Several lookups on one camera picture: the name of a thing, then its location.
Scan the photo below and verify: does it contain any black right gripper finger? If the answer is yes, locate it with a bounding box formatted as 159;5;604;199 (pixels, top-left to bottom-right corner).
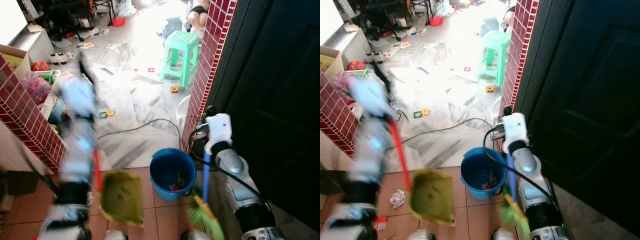
76;50;99;87
372;62;397;97

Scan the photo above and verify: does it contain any green broom with blue handle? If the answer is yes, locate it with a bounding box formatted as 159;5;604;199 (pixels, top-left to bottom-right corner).
498;151;532;240
187;149;226;240

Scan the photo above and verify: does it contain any olive dustpan with red handle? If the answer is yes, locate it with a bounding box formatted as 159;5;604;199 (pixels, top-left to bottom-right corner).
92;148;146;227
387;119;456;227

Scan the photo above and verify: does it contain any white round basin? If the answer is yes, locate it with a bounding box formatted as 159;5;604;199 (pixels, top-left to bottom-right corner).
175;94;192;127
490;94;504;122

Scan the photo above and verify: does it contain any pink plastic bag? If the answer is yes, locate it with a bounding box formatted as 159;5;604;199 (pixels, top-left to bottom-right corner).
22;72;52;104
331;71;357;96

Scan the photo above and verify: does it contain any blue plastic bucket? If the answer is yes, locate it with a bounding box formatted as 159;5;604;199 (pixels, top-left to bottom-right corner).
149;147;198;202
460;146;507;201

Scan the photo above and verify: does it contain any white low cabinet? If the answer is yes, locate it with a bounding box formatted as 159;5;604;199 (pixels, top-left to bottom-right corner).
334;24;372;66
9;24;54;65

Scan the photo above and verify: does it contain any brown cardboard box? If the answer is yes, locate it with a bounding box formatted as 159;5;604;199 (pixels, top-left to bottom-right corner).
0;43;30;78
320;45;346;80

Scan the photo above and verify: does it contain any green plastic stool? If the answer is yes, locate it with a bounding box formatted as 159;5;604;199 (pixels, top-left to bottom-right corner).
476;29;512;87
159;30;200;88

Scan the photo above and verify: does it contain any black door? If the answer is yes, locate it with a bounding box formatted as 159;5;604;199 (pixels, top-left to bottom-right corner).
214;0;321;233
514;0;640;238

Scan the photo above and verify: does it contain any seated person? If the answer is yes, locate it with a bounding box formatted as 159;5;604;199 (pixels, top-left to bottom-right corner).
185;0;211;32
503;4;517;29

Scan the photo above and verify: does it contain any crumpled white paper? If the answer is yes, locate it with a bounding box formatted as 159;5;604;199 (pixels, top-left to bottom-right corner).
389;189;407;209

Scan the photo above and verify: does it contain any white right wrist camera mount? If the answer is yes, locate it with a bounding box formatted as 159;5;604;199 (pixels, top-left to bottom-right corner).
501;112;530;154
204;113;234;155

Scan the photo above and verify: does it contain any black floor cable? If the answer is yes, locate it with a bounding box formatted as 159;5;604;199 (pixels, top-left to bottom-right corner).
96;118;182;150
394;117;495;147

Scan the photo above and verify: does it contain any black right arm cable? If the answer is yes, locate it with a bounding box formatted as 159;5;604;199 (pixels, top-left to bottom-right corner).
482;125;560;201
192;150;271;211

